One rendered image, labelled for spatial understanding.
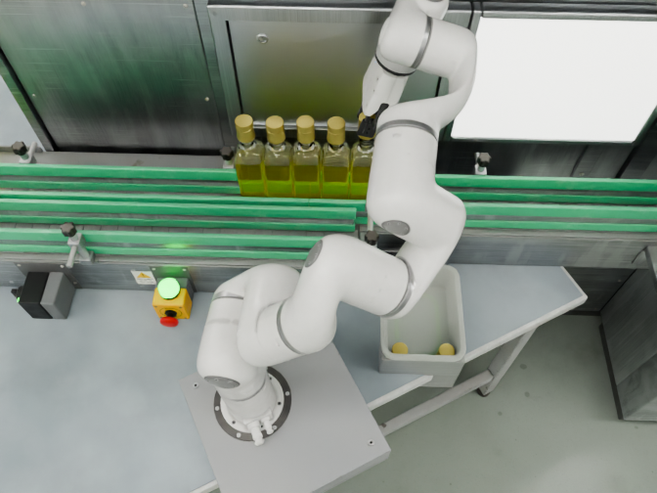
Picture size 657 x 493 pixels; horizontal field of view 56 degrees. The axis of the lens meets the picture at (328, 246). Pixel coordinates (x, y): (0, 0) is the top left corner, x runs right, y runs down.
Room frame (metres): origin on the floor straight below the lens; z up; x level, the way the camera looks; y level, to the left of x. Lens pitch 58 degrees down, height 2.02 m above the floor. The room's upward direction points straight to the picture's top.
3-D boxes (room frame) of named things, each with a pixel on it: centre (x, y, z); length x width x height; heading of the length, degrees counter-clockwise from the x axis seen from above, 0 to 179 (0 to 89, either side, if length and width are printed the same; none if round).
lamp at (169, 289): (0.62, 0.35, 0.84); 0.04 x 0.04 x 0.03
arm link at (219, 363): (0.39, 0.16, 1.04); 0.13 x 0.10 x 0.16; 172
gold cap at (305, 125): (0.80, 0.04, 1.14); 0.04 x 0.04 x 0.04
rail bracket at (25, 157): (0.90, 0.67, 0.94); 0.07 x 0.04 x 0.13; 178
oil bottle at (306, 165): (0.80, 0.04, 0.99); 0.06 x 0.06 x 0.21; 88
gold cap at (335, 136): (0.80, -0.01, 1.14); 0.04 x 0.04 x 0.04
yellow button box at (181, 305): (0.62, 0.35, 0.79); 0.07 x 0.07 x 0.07; 88
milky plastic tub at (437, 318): (0.57, -0.20, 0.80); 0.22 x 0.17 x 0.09; 178
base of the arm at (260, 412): (0.37, 0.15, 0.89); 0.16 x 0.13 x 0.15; 22
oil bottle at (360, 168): (0.80, -0.07, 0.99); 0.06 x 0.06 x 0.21; 88
